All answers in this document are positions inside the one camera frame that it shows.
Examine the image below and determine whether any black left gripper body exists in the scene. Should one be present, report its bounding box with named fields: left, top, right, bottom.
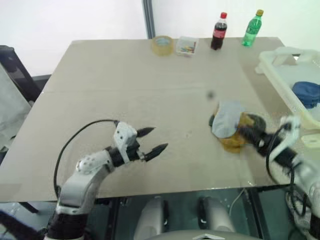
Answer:
left=126, top=134, right=147, bottom=161

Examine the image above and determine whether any green plastic bottle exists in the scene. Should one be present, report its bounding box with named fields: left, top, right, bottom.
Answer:
left=241, top=9, right=265, bottom=48

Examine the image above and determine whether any clear box with coloured pieces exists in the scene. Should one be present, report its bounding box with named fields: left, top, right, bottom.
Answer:
left=174, top=36, right=200, bottom=58

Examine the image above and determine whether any cola bottle with red cap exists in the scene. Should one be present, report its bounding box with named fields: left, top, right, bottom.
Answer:
left=210, top=11, right=229, bottom=51

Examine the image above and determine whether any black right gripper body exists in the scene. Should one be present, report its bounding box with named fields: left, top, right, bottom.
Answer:
left=254, top=132, right=276, bottom=158

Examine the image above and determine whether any grey aluminium post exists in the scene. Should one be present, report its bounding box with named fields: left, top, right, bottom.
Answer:
left=142, top=0, right=156, bottom=40

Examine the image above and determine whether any silver robot left leg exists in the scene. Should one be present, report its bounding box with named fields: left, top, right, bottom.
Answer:
left=133, top=196, right=171, bottom=240

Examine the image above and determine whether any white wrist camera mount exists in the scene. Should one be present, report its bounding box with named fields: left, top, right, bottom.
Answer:
left=279, top=115, right=302, bottom=153
left=112, top=121, right=138, bottom=163

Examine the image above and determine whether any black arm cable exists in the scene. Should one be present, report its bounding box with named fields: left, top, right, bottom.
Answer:
left=53, top=119, right=120, bottom=201
left=265, top=126, right=308, bottom=216

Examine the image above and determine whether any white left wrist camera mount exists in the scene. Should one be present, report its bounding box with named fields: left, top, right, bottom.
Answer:
left=112, top=121, right=138, bottom=163

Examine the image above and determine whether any clear packing tape roll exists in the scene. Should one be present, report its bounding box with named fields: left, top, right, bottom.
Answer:
left=151, top=35, right=175, bottom=57

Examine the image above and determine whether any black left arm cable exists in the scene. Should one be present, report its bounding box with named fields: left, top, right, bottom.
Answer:
left=53, top=119, right=120, bottom=201

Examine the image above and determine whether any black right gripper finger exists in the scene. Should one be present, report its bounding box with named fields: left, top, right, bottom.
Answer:
left=246, top=114, right=266, bottom=133
left=237, top=127, right=261, bottom=145

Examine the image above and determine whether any grey robot torso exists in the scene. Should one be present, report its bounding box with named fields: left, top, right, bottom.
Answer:
left=149, top=231, right=253, bottom=240

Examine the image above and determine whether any white plastic tray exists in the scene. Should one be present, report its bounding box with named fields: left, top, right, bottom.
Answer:
left=254, top=46, right=320, bottom=152

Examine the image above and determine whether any black metal rack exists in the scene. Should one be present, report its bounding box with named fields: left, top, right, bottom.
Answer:
left=0, top=44, right=53, bottom=106

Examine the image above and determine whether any black table leg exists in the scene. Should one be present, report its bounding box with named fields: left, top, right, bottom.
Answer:
left=109, top=197, right=121, bottom=240
left=246, top=188, right=265, bottom=240

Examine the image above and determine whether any silver robot right leg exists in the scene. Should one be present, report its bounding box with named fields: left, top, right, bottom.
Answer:
left=197, top=196, right=236, bottom=240

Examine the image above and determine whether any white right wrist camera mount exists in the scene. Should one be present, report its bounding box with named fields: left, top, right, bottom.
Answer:
left=279, top=115, right=302, bottom=153

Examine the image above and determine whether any thin white floor cable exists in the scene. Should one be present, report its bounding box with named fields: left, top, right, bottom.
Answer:
left=230, top=187, right=248, bottom=209

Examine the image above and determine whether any grey cloth sheet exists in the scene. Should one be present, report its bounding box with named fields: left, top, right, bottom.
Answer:
left=0, top=62, right=33, bottom=153

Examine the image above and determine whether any silver robot leg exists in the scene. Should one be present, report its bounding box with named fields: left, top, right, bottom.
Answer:
left=133, top=196, right=171, bottom=240
left=197, top=196, right=236, bottom=240

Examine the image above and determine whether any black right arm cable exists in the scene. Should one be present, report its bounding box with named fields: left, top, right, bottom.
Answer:
left=265, top=126, right=308, bottom=216

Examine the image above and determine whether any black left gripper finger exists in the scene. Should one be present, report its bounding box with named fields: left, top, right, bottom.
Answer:
left=145, top=143, right=169, bottom=161
left=136, top=126, right=157, bottom=138

